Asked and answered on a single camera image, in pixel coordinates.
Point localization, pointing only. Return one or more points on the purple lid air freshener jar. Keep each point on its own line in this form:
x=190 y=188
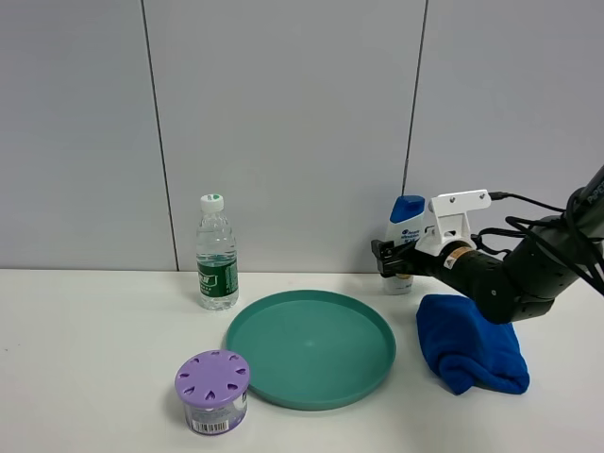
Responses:
x=212 y=387

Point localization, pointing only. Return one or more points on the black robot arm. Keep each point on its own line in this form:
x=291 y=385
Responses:
x=552 y=253

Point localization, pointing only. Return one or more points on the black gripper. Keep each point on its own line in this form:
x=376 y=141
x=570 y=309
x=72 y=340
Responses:
x=413 y=262

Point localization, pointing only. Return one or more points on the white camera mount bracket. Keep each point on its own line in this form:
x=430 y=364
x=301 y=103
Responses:
x=451 y=220

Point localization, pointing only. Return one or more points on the clear water bottle green label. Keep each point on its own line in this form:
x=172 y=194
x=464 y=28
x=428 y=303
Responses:
x=216 y=256

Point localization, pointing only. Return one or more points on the white blue shampoo bottle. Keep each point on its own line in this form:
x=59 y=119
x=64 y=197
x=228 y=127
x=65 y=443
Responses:
x=405 y=225

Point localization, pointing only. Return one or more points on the blue folded towel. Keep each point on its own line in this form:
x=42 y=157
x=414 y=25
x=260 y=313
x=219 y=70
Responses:
x=465 y=350

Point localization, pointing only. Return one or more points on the teal round plastic tray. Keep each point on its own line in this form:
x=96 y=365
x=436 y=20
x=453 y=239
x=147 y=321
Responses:
x=311 y=350

